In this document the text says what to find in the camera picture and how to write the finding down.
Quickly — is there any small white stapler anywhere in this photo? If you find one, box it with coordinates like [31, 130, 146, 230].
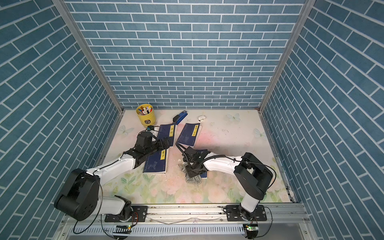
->
[198, 115, 206, 123]

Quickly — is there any blue book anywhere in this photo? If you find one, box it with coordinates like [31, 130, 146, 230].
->
[194, 150, 211, 179]
[157, 124, 177, 147]
[143, 150, 169, 174]
[177, 123, 201, 147]

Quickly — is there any aluminium corner post right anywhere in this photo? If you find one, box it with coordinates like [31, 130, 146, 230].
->
[259, 0, 316, 114]

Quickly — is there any yellow pen cup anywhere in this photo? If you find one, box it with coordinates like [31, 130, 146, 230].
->
[136, 104, 156, 127]

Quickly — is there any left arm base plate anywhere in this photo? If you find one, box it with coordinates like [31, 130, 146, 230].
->
[104, 206, 148, 224]

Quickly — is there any blue black stapler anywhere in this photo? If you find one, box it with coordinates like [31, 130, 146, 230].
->
[173, 111, 188, 125]

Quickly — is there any aluminium corner post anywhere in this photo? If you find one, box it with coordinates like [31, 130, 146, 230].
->
[52, 0, 124, 114]
[259, 0, 316, 114]

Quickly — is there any white cable duct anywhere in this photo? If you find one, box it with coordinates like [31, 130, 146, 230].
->
[81, 224, 245, 237]

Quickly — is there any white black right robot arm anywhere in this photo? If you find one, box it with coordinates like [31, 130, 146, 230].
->
[176, 144, 277, 214]

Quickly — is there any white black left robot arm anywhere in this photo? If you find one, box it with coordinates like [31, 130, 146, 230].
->
[54, 132, 174, 222]

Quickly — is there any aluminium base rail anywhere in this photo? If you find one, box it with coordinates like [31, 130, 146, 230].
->
[59, 202, 313, 225]

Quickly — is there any aluminium corner post left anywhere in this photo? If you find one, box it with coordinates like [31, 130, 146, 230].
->
[52, 0, 124, 114]

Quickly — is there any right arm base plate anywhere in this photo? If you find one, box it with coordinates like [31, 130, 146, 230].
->
[223, 205, 267, 222]

